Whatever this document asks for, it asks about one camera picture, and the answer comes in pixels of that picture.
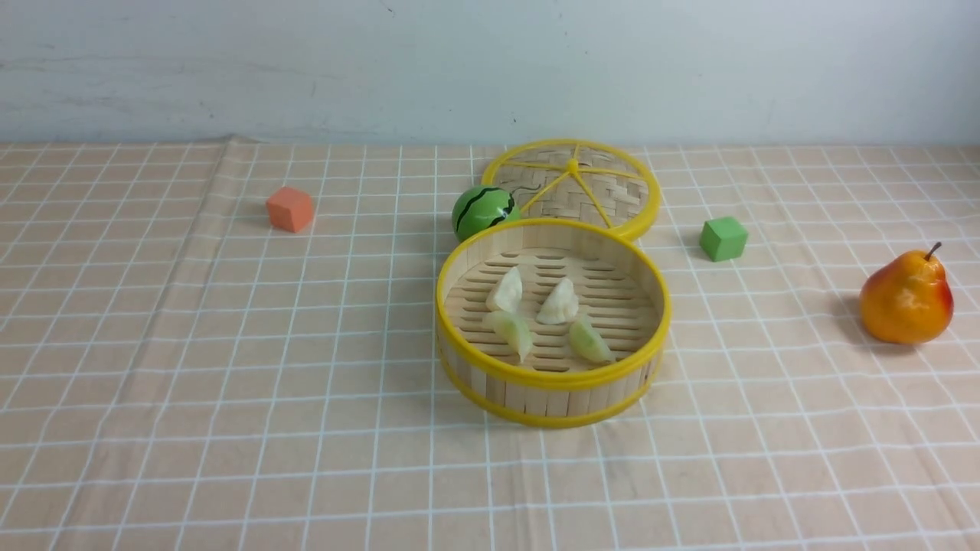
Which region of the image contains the pale green dumpling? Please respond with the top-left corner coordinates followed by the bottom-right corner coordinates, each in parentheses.
top-left (568, 314), bottom-right (616, 365)
top-left (485, 311), bottom-right (534, 365)

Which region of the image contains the white dumpling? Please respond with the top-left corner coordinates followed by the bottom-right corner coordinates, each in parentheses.
top-left (486, 266), bottom-right (524, 314)
top-left (536, 278), bottom-right (579, 325)

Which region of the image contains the orange foam cube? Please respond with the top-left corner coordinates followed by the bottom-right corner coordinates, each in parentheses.
top-left (265, 186), bottom-right (315, 233)

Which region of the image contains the bamboo steamer lid yellow rim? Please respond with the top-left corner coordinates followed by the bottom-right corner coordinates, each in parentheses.
top-left (480, 139), bottom-right (662, 241)

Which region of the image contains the green foam cube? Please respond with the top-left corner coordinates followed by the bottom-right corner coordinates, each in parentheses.
top-left (699, 216), bottom-right (749, 262)

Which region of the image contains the orange yellow toy pear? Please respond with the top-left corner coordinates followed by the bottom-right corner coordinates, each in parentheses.
top-left (858, 242), bottom-right (953, 345)

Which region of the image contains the bamboo steamer tray yellow rim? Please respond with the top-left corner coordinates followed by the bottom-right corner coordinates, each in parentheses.
top-left (435, 219), bottom-right (672, 428)

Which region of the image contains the green toy watermelon ball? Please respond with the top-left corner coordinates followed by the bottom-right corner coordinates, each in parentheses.
top-left (451, 185), bottom-right (522, 242)

